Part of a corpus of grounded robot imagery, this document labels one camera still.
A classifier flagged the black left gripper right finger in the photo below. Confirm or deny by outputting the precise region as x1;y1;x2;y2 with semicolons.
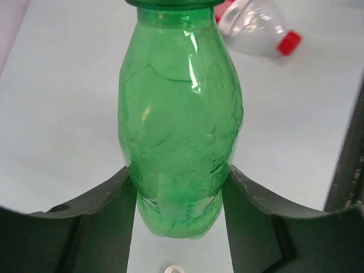
222;167;363;272

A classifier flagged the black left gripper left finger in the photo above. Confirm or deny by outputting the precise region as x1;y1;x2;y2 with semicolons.
1;168;136;272

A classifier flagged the green plastic bottle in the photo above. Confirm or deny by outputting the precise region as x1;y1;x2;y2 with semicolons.
118;1;243;238

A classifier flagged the red bottle cap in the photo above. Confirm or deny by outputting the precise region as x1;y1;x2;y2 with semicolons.
277;30;302;56

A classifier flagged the clear bottle red label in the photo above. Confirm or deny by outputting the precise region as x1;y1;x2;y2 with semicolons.
214;0;294;60

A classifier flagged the white bottle cap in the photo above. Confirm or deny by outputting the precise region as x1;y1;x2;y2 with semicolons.
164;264;185;273

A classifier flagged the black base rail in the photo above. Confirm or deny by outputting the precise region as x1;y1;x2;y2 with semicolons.
324;86;363;212

